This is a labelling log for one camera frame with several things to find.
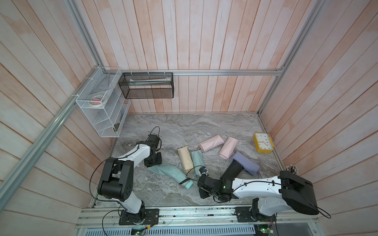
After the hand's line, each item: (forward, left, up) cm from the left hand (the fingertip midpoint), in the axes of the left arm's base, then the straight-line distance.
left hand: (156, 164), depth 91 cm
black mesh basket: (+52, +10, +23) cm, 58 cm away
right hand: (-14, -26, -1) cm, 30 cm away
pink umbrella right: (+12, -47, +1) cm, 49 cm away
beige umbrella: (+4, -19, +1) cm, 19 cm away
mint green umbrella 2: (+2, -26, +2) cm, 27 cm away
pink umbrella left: (+15, -35, +2) cm, 38 cm away
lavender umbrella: (-1, -58, +1) cm, 58 cm away
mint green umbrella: (-5, -10, +3) cm, 12 cm away
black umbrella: (-4, -47, +1) cm, 48 cm away
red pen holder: (-9, -72, +16) cm, 75 cm away
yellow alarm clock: (+15, -72, +2) cm, 74 cm away
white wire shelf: (+12, +24, +27) cm, 38 cm away
